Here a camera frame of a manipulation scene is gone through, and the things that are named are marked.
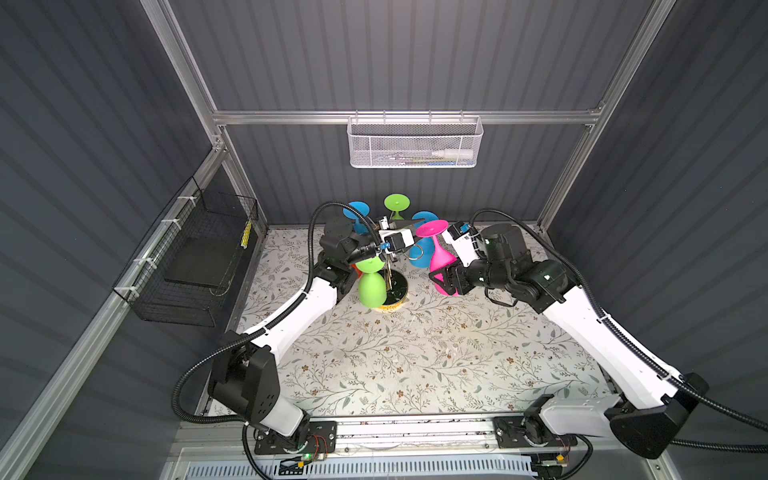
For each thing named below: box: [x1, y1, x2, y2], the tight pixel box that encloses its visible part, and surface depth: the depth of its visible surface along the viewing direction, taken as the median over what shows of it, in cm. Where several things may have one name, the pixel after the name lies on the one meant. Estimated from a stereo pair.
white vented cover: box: [279, 456, 538, 480], surface depth 72 cm
